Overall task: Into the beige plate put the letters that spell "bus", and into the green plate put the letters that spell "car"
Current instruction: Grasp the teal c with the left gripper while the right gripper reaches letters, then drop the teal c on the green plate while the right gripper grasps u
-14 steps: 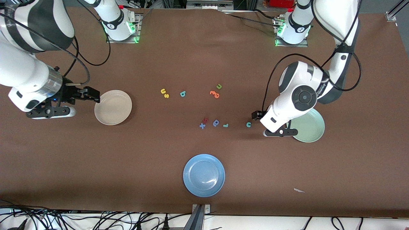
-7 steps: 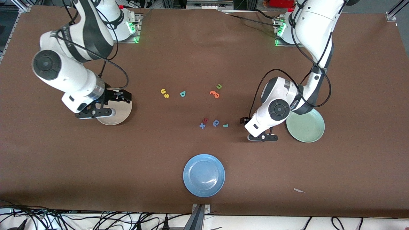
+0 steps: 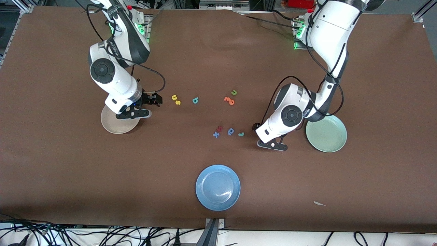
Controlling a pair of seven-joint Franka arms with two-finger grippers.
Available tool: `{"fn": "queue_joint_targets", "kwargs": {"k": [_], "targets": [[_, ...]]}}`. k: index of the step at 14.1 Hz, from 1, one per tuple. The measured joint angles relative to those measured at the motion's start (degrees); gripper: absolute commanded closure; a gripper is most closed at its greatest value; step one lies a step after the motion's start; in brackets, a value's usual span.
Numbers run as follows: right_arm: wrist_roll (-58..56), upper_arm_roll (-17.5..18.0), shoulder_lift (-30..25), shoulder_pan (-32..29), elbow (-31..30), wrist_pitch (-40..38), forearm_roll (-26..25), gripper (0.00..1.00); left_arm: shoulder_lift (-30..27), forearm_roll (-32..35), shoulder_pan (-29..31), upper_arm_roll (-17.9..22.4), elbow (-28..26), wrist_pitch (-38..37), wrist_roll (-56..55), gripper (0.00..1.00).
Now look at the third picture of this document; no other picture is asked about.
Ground beige brown plate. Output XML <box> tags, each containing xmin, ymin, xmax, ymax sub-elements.
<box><xmin>101</xmin><ymin>104</ymin><xmax>141</xmax><ymax>134</ymax></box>

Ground brown table cover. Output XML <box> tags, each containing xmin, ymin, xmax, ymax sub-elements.
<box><xmin>0</xmin><ymin>6</ymin><xmax>437</xmax><ymax>233</ymax></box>

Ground pale green plate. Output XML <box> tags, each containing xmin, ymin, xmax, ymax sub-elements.
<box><xmin>306</xmin><ymin>114</ymin><xmax>348</xmax><ymax>153</ymax></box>

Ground blue plate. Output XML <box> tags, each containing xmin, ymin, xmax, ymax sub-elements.
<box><xmin>195</xmin><ymin>165</ymin><xmax>241</xmax><ymax>211</ymax></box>

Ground red box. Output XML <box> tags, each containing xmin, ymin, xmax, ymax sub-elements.
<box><xmin>288</xmin><ymin>0</ymin><xmax>316</xmax><ymax>9</ymax></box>

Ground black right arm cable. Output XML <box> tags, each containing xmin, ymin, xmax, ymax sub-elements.
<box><xmin>73</xmin><ymin>0</ymin><xmax>167</xmax><ymax>103</ymax></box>

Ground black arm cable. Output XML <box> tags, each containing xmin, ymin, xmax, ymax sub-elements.
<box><xmin>261</xmin><ymin>7</ymin><xmax>349</xmax><ymax>125</ymax></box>
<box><xmin>73</xmin><ymin>0</ymin><xmax>167</xmax><ymax>103</ymax></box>

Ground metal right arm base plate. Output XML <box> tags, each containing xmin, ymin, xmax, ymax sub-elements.
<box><xmin>135</xmin><ymin>14</ymin><xmax>151</xmax><ymax>46</ymax></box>

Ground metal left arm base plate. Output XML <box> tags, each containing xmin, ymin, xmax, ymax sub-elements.
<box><xmin>292</xmin><ymin>19</ymin><xmax>311</xmax><ymax>51</ymax></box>

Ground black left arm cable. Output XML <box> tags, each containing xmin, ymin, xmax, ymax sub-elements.
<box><xmin>261</xmin><ymin>7</ymin><xmax>349</xmax><ymax>125</ymax></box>

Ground black cable across table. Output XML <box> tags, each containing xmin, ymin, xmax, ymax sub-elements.
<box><xmin>236</xmin><ymin>10</ymin><xmax>302</xmax><ymax>29</ymax></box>

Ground grey metal rail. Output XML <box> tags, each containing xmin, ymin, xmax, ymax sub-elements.
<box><xmin>199</xmin><ymin>0</ymin><xmax>250</xmax><ymax>11</ymax></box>

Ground aluminium profile bracket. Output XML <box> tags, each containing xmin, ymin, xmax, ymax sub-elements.
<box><xmin>196</xmin><ymin>218</ymin><xmax>226</xmax><ymax>246</ymax></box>

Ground aluminium frame rail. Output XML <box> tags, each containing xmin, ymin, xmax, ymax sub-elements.
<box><xmin>411</xmin><ymin>0</ymin><xmax>437</xmax><ymax>23</ymax></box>
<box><xmin>0</xmin><ymin>0</ymin><xmax>34</xmax><ymax>69</ymax></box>

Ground tangled black cables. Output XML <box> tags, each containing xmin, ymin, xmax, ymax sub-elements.
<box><xmin>0</xmin><ymin>214</ymin><xmax>205</xmax><ymax>246</ymax></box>

